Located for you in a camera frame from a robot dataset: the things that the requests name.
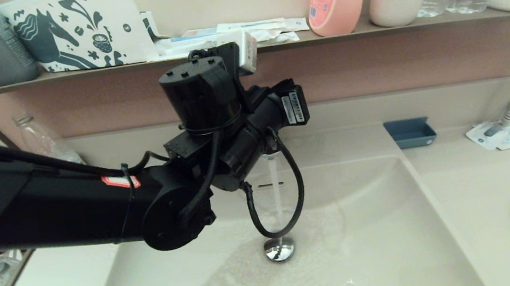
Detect beige ceramic sink basin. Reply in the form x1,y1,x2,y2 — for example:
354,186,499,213
72,114,488,286

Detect white toothbrush packet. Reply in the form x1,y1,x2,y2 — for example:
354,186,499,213
216,14,310,41

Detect white flat sachet packet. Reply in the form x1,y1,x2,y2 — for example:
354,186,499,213
155,19,300,59

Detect blue plastic soap tray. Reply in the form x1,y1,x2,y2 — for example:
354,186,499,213
383,116,438,151

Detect chrome drain stopper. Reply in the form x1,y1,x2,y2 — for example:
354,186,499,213
263,235,298,264

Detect white paper leaflets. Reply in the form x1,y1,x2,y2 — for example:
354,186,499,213
465,120,510,153

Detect uncapped clear plastic bottle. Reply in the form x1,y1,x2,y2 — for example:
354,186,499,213
13,107,86,172

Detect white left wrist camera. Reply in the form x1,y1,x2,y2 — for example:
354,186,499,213
187,29,261,82

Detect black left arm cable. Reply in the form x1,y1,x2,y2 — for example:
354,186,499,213
234,124,310,242

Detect brown wall shelf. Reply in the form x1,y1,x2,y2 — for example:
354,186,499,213
0,1,510,99

